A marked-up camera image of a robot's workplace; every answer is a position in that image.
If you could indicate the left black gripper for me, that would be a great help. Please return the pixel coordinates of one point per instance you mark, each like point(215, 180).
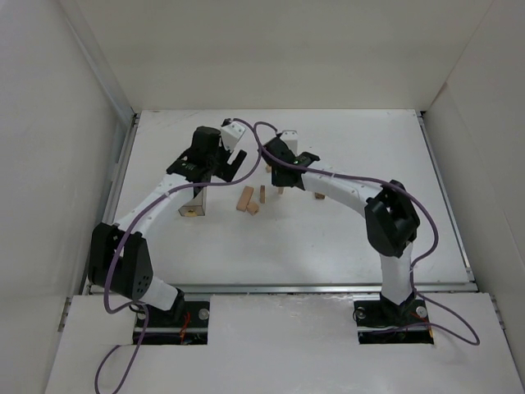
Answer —
point(229, 165)

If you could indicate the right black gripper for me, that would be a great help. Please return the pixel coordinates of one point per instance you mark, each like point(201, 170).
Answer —
point(271, 148)

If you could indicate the long wood block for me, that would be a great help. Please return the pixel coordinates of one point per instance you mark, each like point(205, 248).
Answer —
point(245, 198)

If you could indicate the small wood cube block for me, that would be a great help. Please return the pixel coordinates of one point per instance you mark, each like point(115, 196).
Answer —
point(252, 208)

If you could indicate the clear plastic box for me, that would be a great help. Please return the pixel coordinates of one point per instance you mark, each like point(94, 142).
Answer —
point(197, 204)

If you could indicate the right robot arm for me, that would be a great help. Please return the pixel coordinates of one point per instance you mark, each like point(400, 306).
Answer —
point(390, 218)

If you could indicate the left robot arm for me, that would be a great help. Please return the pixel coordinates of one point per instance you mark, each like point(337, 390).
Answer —
point(119, 256)

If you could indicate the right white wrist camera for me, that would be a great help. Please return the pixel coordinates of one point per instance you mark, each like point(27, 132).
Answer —
point(291, 139)

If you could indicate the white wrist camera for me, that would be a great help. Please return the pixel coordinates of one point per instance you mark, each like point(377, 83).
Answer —
point(291, 139)
point(231, 133)

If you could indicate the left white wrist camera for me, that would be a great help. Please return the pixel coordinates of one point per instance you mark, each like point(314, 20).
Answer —
point(231, 133)

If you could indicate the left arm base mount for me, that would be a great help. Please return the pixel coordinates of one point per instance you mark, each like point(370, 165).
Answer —
point(189, 329)

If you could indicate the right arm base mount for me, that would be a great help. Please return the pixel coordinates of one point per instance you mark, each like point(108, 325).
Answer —
point(380, 322)

